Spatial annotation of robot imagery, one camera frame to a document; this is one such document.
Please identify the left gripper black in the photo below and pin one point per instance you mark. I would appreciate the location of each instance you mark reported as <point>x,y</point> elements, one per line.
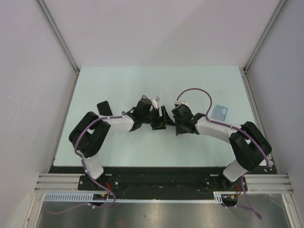
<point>159,123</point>

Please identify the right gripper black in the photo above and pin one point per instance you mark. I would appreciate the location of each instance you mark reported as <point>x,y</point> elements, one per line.
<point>179,131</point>

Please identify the light blue phone case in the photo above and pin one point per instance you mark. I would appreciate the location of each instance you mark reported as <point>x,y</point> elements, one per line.
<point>219,113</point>

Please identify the black phone from blue case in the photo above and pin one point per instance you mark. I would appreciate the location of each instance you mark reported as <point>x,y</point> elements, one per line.
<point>104,109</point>

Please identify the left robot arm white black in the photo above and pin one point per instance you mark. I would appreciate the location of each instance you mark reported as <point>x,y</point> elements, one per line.
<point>90,133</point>

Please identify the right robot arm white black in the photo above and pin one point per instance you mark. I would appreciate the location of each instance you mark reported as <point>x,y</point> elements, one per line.
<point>249,145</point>

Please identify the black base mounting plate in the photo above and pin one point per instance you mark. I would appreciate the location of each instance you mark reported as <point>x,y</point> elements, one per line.
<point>156,183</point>

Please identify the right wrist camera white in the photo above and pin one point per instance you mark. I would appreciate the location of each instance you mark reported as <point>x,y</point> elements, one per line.
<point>176,103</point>

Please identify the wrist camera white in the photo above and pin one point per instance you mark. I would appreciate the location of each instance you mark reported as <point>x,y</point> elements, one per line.
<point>176,103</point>
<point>155,101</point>

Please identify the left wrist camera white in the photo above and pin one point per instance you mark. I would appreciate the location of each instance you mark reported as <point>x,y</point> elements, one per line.
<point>155,101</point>

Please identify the aluminium cross rail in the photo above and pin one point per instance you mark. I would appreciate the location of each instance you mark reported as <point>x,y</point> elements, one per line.
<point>256,183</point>

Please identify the right aluminium frame post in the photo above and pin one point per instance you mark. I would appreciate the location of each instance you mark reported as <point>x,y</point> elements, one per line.
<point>266,32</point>

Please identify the aluminium frame post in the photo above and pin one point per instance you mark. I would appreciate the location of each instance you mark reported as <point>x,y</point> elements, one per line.
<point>266,32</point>
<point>57,34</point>

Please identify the left aluminium frame post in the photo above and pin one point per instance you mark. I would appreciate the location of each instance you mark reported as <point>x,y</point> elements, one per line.
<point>57,34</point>

